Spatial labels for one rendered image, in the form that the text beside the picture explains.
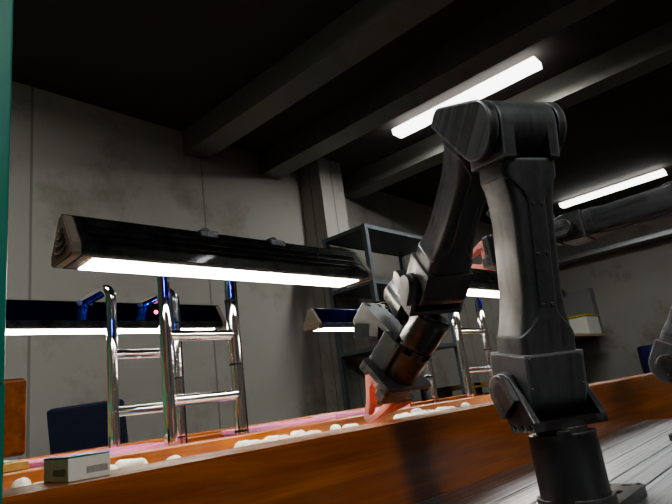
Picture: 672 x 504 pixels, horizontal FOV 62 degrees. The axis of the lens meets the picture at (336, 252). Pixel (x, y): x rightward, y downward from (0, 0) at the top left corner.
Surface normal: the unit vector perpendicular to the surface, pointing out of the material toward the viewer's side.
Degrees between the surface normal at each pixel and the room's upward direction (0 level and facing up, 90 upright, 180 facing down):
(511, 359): 90
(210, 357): 90
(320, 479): 90
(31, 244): 90
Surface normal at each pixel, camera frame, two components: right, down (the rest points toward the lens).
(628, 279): -0.68, -0.11
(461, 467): 0.69, -0.27
